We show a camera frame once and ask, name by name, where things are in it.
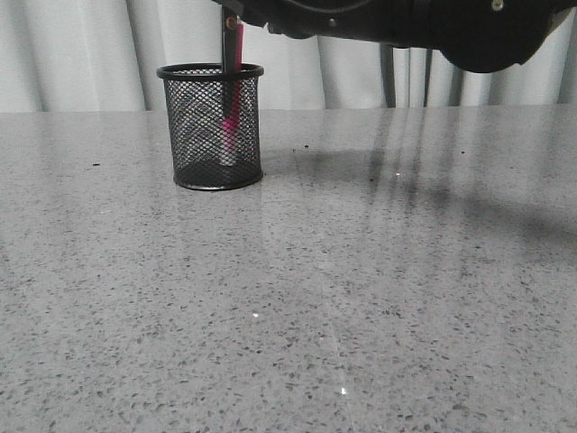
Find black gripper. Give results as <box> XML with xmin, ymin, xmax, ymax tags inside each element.
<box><xmin>222</xmin><ymin>0</ymin><xmax>576</xmax><ymax>73</ymax></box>

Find grey orange scissors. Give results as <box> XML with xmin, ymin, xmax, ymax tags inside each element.
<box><xmin>221</xmin><ymin>6</ymin><xmax>243</xmax><ymax>118</ymax></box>

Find pink marker pen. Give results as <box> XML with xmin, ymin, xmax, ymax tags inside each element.
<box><xmin>220</xmin><ymin>33</ymin><xmax>243</xmax><ymax>167</ymax></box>

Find black mesh pen holder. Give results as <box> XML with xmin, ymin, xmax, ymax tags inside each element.
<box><xmin>157</xmin><ymin>63</ymin><xmax>264</xmax><ymax>191</ymax></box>

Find grey curtain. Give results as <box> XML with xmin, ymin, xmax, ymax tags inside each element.
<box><xmin>1</xmin><ymin>1</ymin><xmax>576</xmax><ymax>113</ymax></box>

